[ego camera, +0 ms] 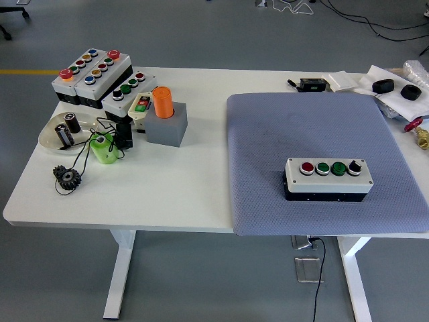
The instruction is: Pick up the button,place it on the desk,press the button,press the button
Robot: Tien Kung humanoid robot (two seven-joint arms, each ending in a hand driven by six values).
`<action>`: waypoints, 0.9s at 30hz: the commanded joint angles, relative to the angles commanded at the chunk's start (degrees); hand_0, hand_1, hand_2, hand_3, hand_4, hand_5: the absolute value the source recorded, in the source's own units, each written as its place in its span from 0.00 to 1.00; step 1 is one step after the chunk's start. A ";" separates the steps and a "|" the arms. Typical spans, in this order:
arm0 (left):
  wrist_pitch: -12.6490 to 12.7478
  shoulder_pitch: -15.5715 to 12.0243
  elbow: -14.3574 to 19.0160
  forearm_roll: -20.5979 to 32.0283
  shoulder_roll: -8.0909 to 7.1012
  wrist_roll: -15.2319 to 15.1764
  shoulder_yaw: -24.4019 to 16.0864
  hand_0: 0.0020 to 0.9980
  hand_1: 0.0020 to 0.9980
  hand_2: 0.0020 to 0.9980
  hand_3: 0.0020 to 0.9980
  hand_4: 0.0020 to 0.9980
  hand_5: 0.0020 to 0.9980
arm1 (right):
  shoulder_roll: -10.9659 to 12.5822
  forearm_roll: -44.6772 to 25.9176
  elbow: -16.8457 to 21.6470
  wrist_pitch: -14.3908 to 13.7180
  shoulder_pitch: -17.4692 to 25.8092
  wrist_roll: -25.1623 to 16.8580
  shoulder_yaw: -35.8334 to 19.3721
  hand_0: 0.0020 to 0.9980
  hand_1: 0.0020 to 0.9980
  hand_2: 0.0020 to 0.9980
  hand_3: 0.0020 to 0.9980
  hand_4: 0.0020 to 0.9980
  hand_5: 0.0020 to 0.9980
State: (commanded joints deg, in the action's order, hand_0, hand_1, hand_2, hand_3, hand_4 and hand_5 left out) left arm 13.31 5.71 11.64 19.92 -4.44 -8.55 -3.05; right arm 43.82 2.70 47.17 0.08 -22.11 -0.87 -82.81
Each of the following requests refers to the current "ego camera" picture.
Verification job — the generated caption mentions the five-button box, mushroom button outermost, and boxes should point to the five-button box, mushroom button outermost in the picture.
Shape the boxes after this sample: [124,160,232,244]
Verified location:
[73,50,133,110]

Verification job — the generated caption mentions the five-button box, blue button outermost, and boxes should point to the five-button box, blue button outermost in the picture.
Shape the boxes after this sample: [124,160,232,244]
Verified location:
[51,48,103,105]

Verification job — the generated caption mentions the black cylindrical capacitor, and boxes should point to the black cylindrical capacitor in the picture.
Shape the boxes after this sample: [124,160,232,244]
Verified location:
[54,123,75,150]
[63,113,82,134]

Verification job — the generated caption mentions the green plastic cylinder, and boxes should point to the green plastic cylinder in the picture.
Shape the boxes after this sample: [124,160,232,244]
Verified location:
[88,132,121,165]

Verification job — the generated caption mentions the white paper sheet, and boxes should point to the white paper sheet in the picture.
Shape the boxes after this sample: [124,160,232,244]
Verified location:
[355,64,429,121]

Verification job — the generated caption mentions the silver floor socket plate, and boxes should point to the silver floor socket plate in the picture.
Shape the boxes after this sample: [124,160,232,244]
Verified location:
[294,256,324,284]

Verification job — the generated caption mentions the clear bubble wrap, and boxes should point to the clear bubble wrap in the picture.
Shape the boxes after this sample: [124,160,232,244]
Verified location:
[402,60,429,85]

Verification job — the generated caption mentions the long black floor cable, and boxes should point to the long black floor cable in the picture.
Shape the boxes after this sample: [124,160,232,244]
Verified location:
[318,0,429,43]

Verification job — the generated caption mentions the thin black cord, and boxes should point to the thin black cord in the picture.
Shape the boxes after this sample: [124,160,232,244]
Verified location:
[54,116,127,196]

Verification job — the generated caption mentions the silver plastic bag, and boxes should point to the silver plastic bag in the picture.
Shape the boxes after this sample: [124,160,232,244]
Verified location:
[375,93,408,120]

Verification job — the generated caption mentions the brass valve red handle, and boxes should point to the brass valve red handle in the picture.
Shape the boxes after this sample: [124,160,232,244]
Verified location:
[404,117,429,150]

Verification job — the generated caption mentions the white table leg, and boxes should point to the white table leg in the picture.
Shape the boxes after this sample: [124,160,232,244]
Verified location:
[103,229,137,319]
[336,236,373,322]

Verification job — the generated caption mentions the small black device green label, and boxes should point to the small black device green label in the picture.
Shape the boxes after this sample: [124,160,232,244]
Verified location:
[299,77,328,92]

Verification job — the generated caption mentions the orange cylinder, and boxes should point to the orange cylinder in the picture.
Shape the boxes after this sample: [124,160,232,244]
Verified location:
[152,86,174,119]

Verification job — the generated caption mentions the four-button control box, white lid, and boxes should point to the four-button control box, white lid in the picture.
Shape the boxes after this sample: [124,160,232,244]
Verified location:
[101,70,158,125]

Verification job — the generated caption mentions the four-button control box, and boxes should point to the four-button control box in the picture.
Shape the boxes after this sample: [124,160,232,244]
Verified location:
[101,70,158,125]
[284,157,374,203]

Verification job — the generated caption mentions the black foam ring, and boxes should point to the black foam ring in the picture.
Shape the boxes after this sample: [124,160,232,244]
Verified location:
[371,78,395,95]
[400,84,422,101]

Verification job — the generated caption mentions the grey-blue honeycomb mat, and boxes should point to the grey-blue honeycomb mat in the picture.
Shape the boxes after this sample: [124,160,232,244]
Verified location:
[226,92,429,237]

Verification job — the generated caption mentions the black office chair base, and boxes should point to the black office chair base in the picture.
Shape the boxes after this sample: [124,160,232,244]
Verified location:
[0,0,31,41]

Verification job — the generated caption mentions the black floor cable under table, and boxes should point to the black floor cable under table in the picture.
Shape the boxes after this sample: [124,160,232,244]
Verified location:
[308,237,326,322]

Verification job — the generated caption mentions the flat white box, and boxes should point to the flat white box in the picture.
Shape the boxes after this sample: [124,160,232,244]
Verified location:
[322,71,359,93]

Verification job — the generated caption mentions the white floor cable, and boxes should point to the white floor cable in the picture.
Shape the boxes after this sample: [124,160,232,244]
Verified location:
[271,0,314,15]

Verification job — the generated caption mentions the white shallow bowl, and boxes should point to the white shallow bowl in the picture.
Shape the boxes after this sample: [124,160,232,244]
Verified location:
[38,112,101,156]

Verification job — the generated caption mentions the large black gear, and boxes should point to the large black gear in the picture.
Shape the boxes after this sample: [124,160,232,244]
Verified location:
[56,168,83,192]

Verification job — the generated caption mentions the beige red-green switch box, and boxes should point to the beige red-green switch box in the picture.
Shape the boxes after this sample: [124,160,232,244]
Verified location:
[128,91,155,131]

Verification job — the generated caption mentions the black power adapter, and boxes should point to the black power adapter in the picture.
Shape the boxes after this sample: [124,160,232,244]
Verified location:
[115,122,134,150]

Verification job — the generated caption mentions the yellow floor tape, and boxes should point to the yellow floor tape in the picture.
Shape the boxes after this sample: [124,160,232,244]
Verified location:
[0,69,60,75]

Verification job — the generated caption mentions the grey block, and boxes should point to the grey block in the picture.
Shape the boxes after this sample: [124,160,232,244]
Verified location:
[143,102,188,148]

